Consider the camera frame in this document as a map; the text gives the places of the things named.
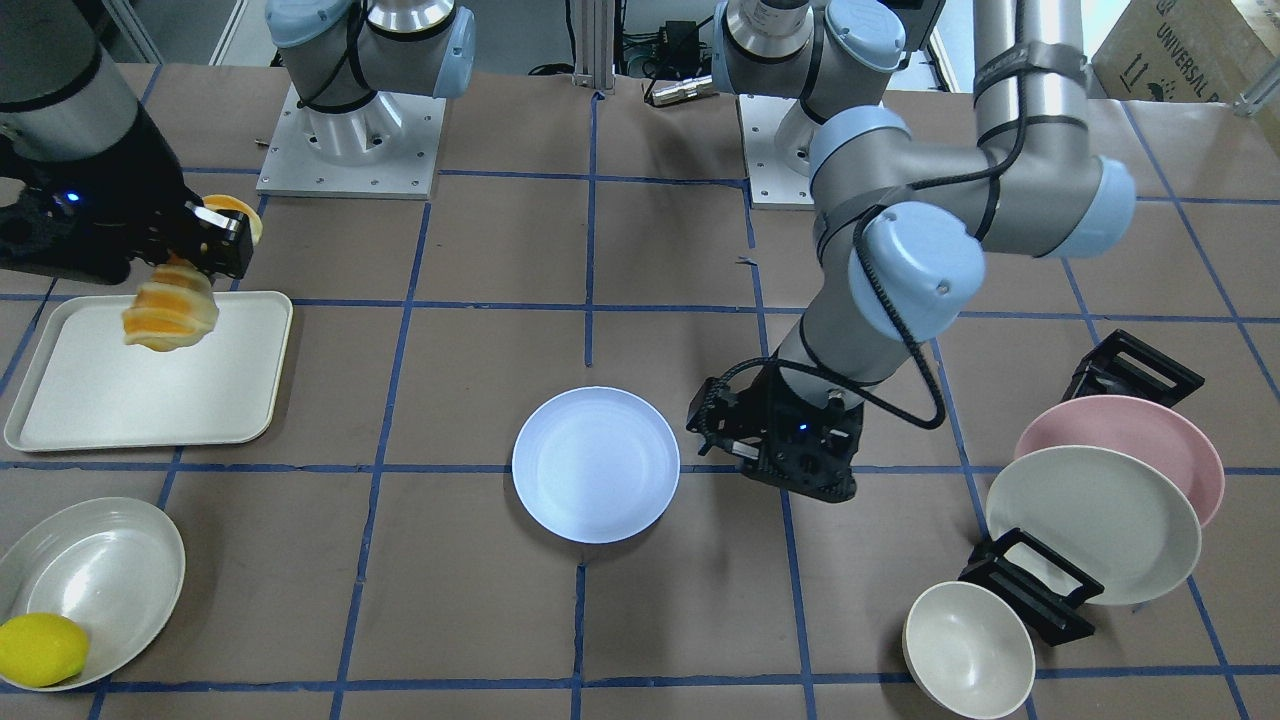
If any cream plate in rack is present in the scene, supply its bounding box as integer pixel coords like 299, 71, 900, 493
986, 445, 1202, 605

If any white rectangular tray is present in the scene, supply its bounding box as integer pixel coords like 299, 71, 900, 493
3, 291, 293, 452

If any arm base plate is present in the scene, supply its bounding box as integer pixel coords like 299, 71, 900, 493
256, 88, 447, 200
739, 94, 817, 210

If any cardboard box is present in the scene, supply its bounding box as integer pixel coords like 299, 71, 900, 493
1092, 1, 1279, 102

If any orange striped bread roll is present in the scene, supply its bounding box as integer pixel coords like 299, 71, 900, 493
122, 252, 219, 352

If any pink plate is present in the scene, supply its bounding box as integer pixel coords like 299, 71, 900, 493
1012, 395, 1226, 527

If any black dish rack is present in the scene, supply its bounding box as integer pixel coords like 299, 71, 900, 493
961, 331, 1225, 646

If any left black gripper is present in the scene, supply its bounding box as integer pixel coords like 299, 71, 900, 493
718, 356, 867, 503

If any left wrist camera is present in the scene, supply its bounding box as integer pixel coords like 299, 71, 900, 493
685, 375, 754, 456

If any cream plate with lemon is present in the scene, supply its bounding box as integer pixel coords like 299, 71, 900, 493
1, 497, 186, 693

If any light blue plate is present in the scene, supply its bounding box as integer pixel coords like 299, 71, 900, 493
512, 386, 680, 544

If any yellow lemon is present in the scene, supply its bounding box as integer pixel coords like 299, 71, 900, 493
1, 612, 90, 688

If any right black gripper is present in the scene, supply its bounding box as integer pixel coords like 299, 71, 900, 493
1, 102, 253, 284

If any cream bowl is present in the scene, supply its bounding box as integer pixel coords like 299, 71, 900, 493
901, 582, 1036, 719

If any aluminium frame post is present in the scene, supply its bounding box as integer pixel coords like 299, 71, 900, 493
570, 0, 621, 95

